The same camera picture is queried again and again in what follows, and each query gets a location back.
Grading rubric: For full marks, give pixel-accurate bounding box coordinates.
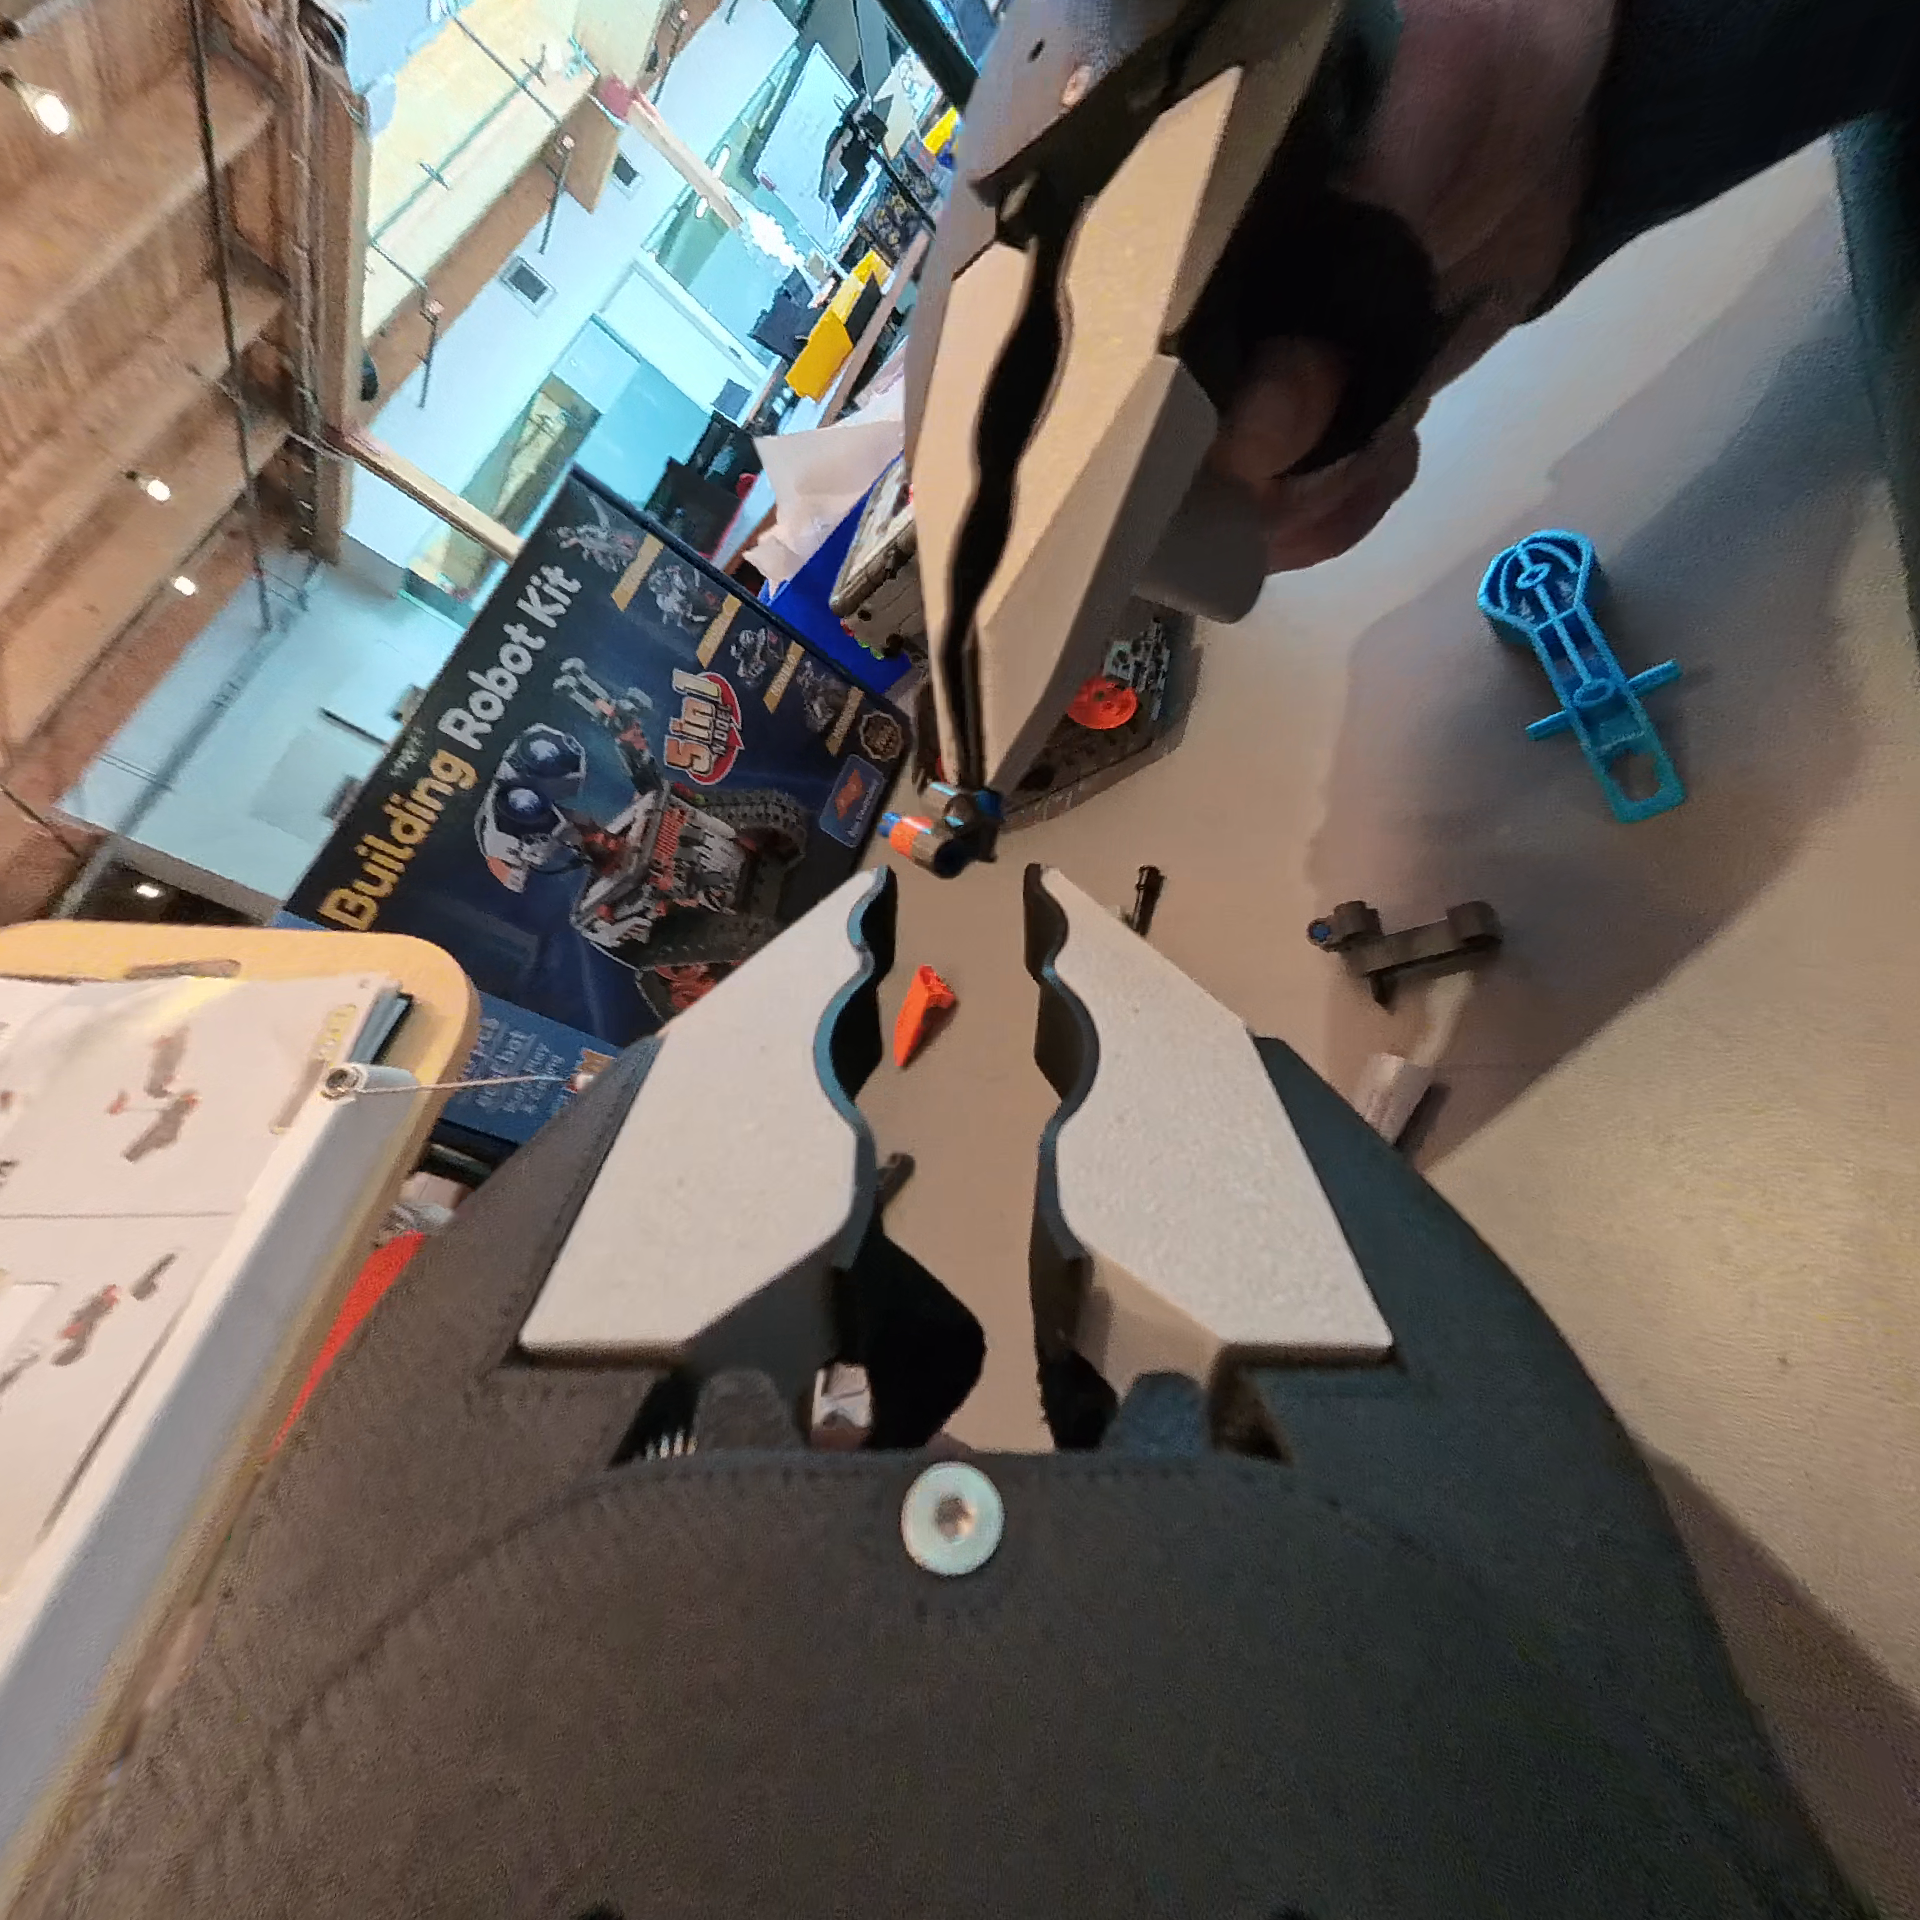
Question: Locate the blue plastic tool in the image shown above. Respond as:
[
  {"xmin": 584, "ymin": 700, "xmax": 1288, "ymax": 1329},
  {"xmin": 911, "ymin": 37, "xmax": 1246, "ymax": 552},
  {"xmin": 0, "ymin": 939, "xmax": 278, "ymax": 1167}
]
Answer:
[{"xmin": 1475, "ymin": 528, "xmax": 1694, "ymax": 824}]

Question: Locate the person's right hand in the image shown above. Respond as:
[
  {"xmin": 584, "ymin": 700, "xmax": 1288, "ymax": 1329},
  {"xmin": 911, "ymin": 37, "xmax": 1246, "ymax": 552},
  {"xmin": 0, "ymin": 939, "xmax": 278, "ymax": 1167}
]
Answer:
[{"xmin": 1215, "ymin": 0, "xmax": 1623, "ymax": 571}]

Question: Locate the dark blue toy box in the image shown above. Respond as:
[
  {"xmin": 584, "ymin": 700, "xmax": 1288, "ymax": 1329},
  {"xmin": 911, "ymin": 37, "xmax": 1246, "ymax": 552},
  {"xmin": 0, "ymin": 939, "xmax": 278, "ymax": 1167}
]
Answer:
[{"xmin": 282, "ymin": 464, "xmax": 1195, "ymax": 1203}]

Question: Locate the orange wedge brick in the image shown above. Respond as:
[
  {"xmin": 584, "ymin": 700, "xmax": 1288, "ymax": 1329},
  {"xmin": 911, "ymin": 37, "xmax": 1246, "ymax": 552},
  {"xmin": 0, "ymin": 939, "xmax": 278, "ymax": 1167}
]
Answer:
[{"xmin": 891, "ymin": 961, "xmax": 957, "ymax": 1072}]

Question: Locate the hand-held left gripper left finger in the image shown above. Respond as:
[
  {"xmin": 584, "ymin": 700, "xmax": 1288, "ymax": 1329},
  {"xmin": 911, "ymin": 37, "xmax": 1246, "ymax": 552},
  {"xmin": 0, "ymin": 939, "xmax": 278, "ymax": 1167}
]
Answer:
[{"xmin": 512, "ymin": 865, "xmax": 903, "ymax": 1430}]

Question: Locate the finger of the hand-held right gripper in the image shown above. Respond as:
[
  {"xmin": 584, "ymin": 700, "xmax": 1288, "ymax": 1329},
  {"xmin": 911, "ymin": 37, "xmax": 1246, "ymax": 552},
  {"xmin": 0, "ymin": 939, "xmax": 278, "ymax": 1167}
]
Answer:
[
  {"xmin": 968, "ymin": 66, "xmax": 1275, "ymax": 794},
  {"xmin": 903, "ymin": 236, "xmax": 1066, "ymax": 790}
]

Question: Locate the blue storage bin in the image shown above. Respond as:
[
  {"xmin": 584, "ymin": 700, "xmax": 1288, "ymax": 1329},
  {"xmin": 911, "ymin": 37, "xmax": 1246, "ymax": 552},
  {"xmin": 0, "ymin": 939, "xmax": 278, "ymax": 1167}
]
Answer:
[{"xmin": 757, "ymin": 532, "xmax": 864, "ymax": 651}]

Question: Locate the orange grey connector assembly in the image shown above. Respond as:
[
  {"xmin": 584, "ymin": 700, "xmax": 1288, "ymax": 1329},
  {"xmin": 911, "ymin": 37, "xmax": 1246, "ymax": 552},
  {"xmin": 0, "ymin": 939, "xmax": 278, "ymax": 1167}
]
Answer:
[{"xmin": 879, "ymin": 780, "xmax": 1004, "ymax": 877}]

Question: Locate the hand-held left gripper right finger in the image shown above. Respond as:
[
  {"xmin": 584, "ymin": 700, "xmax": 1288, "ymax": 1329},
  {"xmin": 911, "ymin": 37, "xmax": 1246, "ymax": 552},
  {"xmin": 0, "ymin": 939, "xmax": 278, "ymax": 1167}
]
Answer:
[{"xmin": 1021, "ymin": 865, "xmax": 1397, "ymax": 1391}]

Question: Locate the instruction booklet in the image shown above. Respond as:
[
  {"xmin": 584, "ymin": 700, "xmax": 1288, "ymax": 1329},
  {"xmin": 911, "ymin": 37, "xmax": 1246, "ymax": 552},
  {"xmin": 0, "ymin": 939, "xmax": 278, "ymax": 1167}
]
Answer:
[{"xmin": 0, "ymin": 970, "xmax": 440, "ymax": 1849}]

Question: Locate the white crumpled paper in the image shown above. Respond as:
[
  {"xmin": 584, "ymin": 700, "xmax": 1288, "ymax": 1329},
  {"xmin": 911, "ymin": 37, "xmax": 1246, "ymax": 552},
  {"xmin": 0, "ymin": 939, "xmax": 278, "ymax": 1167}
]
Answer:
[{"xmin": 736, "ymin": 415, "xmax": 911, "ymax": 591}]

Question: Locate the yellow storage bin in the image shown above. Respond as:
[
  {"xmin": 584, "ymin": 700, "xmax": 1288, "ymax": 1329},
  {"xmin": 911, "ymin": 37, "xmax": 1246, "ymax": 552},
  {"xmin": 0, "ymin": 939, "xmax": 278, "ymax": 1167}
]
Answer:
[{"xmin": 784, "ymin": 252, "xmax": 891, "ymax": 401}]

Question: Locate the pale wooden book stand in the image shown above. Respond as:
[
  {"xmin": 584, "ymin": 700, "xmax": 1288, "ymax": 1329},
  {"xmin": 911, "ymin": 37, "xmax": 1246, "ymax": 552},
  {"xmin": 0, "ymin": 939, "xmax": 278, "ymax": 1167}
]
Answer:
[{"xmin": 0, "ymin": 918, "xmax": 483, "ymax": 1142}]

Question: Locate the dark grey crank liftarm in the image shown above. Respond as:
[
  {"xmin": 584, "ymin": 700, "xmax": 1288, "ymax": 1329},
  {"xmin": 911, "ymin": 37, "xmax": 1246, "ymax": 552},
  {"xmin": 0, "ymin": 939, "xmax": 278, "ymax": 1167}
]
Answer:
[{"xmin": 1309, "ymin": 898, "xmax": 1503, "ymax": 1003}]

